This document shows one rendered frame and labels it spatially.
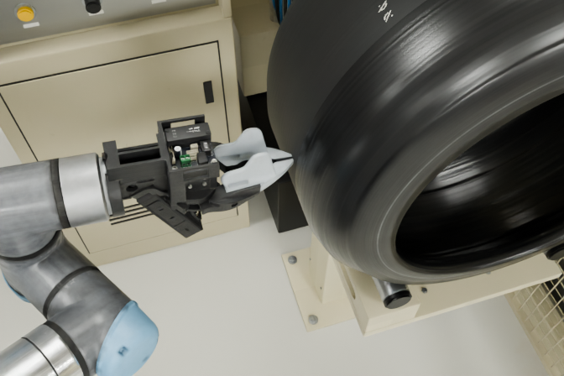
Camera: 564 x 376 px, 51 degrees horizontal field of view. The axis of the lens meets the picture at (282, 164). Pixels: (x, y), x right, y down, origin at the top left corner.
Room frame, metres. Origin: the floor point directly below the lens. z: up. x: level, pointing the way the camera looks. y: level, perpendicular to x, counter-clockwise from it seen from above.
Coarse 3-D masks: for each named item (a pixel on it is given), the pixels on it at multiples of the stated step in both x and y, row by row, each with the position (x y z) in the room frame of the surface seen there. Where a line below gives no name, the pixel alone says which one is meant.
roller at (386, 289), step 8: (376, 280) 0.39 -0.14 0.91; (384, 288) 0.38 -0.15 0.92; (392, 288) 0.37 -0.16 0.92; (400, 288) 0.37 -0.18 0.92; (408, 288) 0.38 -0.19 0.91; (384, 296) 0.36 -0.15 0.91; (392, 296) 0.36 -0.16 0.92; (400, 296) 0.36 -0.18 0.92; (408, 296) 0.36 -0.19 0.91; (384, 304) 0.36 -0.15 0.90; (392, 304) 0.35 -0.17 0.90; (400, 304) 0.36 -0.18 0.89
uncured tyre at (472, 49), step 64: (320, 0) 0.52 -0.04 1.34; (448, 0) 0.43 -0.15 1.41; (512, 0) 0.41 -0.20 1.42; (320, 64) 0.45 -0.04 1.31; (384, 64) 0.40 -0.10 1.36; (448, 64) 0.38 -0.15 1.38; (512, 64) 0.37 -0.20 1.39; (320, 128) 0.39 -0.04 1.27; (384, 128) 0.36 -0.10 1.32; (448, 128) 0.35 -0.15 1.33; (512, 128) 0.65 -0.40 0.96; (320, 192) 0.35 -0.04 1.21; (384, 192) 0.33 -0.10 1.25; (448, 192) 0.55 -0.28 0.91; (512, 192) 0.54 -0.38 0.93; (384, 256) 0.33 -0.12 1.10; (448, 256) 0.39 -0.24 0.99; (512, 256) 0.40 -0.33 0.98
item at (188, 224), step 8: (136, 200) 0.35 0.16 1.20; (144, 200) 0.35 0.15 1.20; (152, 200) 0.35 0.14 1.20; (160, 200) 0.36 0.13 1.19; (152, 208) 0.35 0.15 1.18; (160, 208) 0.35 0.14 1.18; (168, 208) 0.36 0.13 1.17; (160, 216) 0.35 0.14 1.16; (168, 216) 0.36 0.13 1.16; (176, 216) 0.36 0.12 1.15; (184, 216) 0.36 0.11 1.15; (192, 216) 0.37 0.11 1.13; (200, 216) 0.38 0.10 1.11; (168, 224) 0.35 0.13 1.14; (176, 224) 0.36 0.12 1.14; (184, 224) 0.36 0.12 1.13; (192, 224) 0.36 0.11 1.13; (200, 224) 0.37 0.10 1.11; (184, 232) 0.36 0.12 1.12; (192, 232) 0.36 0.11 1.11
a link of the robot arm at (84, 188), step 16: (64, 160) 0.36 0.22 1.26; (80, 160) 0.36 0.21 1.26; (96, 160) 0.36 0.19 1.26; (64, 176) 0.34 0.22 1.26; (80, 176) 0.34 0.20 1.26; (96, 176) 0.34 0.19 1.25; (64, 192) 0.33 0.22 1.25; (80, 192) 0.33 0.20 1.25; (96, 192) 0.33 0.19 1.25; (80, 208) 0.32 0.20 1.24; (96, 208) 0.32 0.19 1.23; (80, 224) 0.31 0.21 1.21
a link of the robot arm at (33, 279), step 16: (64, 240) 0.33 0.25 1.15; (0, 256) 0.29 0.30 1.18; (32, 256) 0.29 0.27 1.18; (48, 256) 0.30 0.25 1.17; (64, 256) 0.30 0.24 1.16; (80, 256) 0.31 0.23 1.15; (16, 272) 0.29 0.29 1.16; (32, 272) 0.28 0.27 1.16; (48, 272) 0.28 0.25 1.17; (64, 272) 0.28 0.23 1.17; (16, 288) 0.28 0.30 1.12; (32, 288) 0.27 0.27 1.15; (48, 288) 0.26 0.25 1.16; (32, 304) 0.26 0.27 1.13
